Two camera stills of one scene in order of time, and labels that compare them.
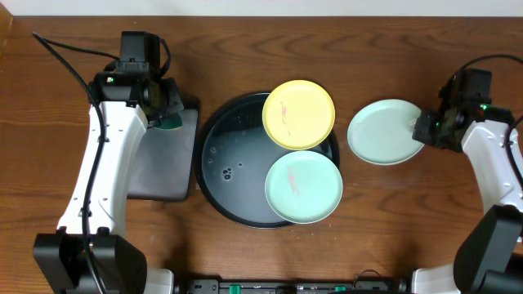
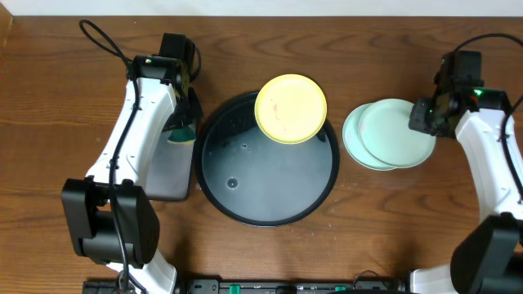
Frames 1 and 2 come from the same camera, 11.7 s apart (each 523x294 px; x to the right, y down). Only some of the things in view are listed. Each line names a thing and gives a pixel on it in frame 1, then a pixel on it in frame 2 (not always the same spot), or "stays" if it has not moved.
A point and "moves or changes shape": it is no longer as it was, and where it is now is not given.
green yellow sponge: (172, 122) moves or changes shape
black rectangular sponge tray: (164, 162) stays
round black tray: (234, 155) stays
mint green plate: (304, 187) -> (385, 130)
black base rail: (400, 285) stays
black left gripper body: (170, 101) -> (188, 109)
